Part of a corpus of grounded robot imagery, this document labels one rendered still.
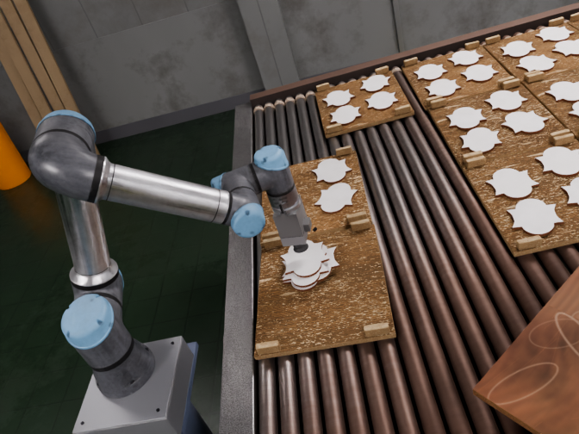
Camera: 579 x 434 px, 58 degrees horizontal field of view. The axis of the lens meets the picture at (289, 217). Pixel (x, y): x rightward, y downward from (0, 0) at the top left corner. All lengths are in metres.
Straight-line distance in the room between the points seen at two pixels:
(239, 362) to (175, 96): 3.70
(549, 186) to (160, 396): 1.18
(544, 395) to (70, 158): 0.96
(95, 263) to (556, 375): 1.01
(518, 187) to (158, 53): 3.61
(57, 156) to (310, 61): 3.70
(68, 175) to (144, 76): 3.78
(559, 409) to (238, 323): 0.80
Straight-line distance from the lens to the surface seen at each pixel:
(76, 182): 1.06
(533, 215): 1.53
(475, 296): 1.36
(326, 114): 2.19
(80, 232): 1.28
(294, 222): 1.32
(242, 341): 1.40
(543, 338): 1.13
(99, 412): 1.41
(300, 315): 1.37
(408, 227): 1.55
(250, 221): 1.11
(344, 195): 1.68
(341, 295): 1.38
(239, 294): 1.52
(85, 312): 1.30
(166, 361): 1.40
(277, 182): 1.25
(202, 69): 4.69
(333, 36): 4.55
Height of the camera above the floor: 1.94
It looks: 37 degrees down
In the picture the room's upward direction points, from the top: 19 degrees counter-clockwise
